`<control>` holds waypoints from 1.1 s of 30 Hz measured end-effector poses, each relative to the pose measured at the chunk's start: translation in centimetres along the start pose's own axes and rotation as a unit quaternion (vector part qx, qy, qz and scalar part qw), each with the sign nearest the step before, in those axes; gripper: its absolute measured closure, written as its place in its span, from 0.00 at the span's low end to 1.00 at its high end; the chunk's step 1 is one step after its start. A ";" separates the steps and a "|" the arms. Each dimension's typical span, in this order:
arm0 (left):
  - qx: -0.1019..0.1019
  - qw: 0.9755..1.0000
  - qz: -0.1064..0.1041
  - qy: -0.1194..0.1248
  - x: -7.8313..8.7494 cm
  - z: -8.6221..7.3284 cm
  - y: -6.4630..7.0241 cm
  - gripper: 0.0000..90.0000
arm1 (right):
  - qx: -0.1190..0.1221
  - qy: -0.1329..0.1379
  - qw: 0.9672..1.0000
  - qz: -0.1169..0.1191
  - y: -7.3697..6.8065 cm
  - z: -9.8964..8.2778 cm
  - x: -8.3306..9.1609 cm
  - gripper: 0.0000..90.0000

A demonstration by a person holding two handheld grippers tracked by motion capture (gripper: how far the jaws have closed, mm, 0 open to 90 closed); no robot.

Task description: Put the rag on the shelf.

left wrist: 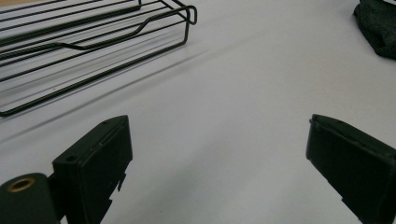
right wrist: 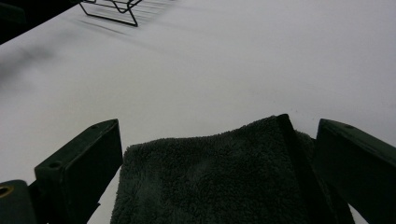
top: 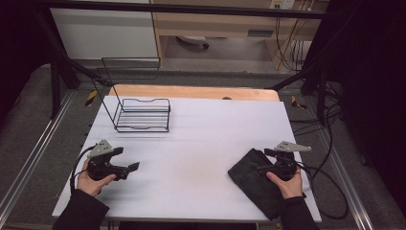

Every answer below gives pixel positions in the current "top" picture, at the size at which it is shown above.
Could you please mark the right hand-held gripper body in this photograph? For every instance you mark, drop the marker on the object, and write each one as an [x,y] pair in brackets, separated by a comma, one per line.
[285,164]

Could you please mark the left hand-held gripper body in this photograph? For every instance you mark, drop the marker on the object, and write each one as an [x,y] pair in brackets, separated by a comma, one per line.
[100,167]

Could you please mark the dark grey cloth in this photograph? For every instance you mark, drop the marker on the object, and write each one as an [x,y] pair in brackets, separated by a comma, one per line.
[255,182]

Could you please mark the person's left hand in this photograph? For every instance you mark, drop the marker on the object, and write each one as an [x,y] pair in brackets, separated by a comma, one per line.
[91,187]

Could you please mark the person's right hand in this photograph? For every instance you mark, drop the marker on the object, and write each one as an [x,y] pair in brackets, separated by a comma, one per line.
[288,187]

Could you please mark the yellow black striped tape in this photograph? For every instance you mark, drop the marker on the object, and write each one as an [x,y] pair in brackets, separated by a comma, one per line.
[91,98]
[297,103]

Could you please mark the wooden board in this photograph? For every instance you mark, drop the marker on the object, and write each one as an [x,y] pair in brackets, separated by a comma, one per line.
[191,92]

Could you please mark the white cabinet panel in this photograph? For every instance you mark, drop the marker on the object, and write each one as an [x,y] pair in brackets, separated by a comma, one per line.
[102,32]

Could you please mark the white chair base with castor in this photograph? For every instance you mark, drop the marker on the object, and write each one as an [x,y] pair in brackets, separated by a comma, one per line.
[193,40]

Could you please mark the light wooden desk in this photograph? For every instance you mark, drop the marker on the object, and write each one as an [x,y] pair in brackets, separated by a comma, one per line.
[223,24]

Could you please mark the aluminium rail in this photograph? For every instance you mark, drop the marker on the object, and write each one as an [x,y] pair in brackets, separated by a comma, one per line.
[35,150]
[348,185]

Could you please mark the black metal frame strut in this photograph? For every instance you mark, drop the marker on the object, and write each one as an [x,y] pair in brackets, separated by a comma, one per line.
[57,54]
[306,75]

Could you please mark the white wall socket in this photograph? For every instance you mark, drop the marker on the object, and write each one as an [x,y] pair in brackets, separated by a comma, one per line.
[282,4]

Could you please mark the black metal frame bar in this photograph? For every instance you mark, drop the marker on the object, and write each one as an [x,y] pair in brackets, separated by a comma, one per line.
[191,9]

